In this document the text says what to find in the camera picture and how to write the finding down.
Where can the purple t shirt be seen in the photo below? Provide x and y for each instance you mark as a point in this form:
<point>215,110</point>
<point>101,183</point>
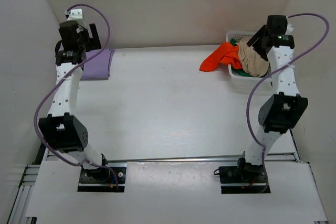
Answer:
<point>99,67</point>

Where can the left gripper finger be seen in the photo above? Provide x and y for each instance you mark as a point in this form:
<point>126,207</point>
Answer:
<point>93,44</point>
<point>93,30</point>

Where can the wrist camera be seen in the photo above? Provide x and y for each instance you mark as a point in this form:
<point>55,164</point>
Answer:
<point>289,29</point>
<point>76,15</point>

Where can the white plastic basket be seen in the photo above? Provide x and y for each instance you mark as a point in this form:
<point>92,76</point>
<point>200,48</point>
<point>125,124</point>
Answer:
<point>245,84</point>

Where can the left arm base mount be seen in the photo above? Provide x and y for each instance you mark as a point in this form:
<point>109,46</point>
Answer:
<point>102,180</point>

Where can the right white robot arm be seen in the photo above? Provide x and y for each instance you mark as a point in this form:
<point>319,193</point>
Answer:
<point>284,108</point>

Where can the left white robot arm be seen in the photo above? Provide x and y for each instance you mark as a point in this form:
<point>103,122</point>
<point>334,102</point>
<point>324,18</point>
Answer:
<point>62,132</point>

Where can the orange t shirt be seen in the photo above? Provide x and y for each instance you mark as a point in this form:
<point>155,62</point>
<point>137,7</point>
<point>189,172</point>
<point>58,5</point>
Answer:
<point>226,54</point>

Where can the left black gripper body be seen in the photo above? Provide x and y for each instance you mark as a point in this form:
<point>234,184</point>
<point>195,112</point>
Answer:
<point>94,38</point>

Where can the beige t shirt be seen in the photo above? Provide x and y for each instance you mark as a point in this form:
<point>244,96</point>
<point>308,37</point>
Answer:
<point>252,63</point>

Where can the green t shirt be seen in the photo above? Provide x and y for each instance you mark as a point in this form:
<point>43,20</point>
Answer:
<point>238,72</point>

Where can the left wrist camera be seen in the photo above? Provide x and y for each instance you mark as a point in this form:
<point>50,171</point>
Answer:
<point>76,15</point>

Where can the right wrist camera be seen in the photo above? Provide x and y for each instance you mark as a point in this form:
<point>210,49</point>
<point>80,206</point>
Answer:
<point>289,29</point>

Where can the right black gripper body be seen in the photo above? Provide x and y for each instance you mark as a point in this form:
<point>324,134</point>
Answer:
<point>259,42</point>

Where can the aluminium frame rail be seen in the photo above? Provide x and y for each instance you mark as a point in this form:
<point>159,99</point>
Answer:
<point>173,190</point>

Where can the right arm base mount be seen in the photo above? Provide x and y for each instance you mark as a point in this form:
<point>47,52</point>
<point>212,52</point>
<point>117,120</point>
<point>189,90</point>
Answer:
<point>233,181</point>

